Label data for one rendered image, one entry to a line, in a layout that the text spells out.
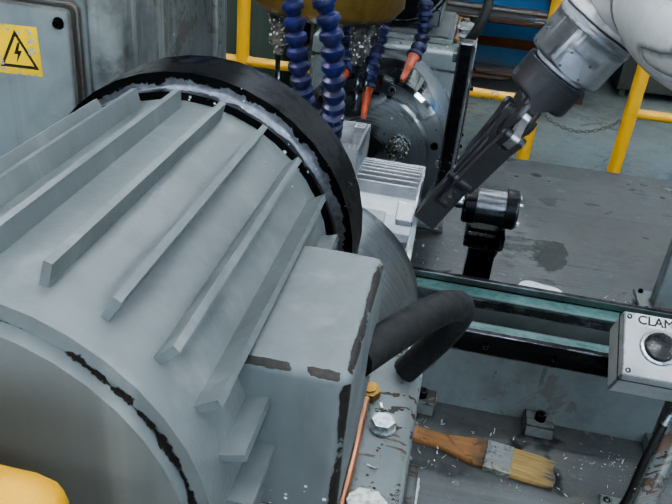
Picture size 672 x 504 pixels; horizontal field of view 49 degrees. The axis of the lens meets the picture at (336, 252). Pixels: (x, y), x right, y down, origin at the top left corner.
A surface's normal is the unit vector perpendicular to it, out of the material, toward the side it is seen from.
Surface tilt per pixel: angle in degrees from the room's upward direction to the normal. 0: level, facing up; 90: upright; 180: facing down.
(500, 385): 90
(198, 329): 50
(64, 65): 90
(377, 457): 0
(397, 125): 90
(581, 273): 0
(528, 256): 0
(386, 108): 90
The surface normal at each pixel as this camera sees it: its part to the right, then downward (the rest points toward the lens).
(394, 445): 0.09, -0.86
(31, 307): 0.31, -0.80
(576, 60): -0.19, 0.47
